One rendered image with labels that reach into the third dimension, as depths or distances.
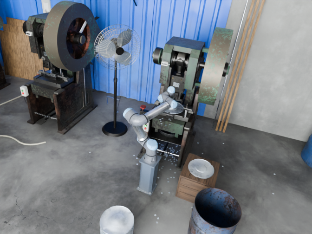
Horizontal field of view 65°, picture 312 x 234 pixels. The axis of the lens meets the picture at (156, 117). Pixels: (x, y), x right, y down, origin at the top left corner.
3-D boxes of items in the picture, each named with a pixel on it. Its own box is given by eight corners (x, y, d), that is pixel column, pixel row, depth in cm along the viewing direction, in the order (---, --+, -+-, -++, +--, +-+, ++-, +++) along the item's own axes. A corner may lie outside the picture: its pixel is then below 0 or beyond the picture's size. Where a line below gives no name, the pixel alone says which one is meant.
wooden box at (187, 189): (207, 208, 271) (214, 187, 252) (175, 196, 281) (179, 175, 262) (213, 183, 303) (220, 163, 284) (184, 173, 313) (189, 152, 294)
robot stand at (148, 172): (150, 196, 278) (154, 167, 253) (136, 189, 284) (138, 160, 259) (157, 185, 292) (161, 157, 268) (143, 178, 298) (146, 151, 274)
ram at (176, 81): (179, 100, 287) (183, 77, 271) (166, 98, 290) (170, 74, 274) (182, 94, 301) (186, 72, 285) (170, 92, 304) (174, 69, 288)
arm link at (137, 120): (135, 123, 214) (178, 98, 233) (128, 117, 221) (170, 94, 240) (137, 133, 222) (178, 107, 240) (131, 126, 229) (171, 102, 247)
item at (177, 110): (163, 99, 309) (163, 98, 309) (185, 104, 303) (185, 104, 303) (157, 110, 286) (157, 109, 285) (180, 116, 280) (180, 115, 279)
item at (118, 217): (140, 224, 210) (140, 223, 209) (111, 243, 193) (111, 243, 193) (122, 200, 227) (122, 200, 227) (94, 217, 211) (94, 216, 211)
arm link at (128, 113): (146, 151, 261) (128, 119, 222) (138, 143, 271) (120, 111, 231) (154, 143, 264) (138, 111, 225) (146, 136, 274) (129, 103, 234)
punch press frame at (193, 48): (178, 157, 314) (199, 56, 241) (147, 147, 323) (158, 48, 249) (190, 125, 378) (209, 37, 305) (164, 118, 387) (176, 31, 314)
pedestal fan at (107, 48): (125, 145, 348) (130, 30, 261) (84, 133, 361) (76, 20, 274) (152, 105, 449) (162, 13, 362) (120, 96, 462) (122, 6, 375)
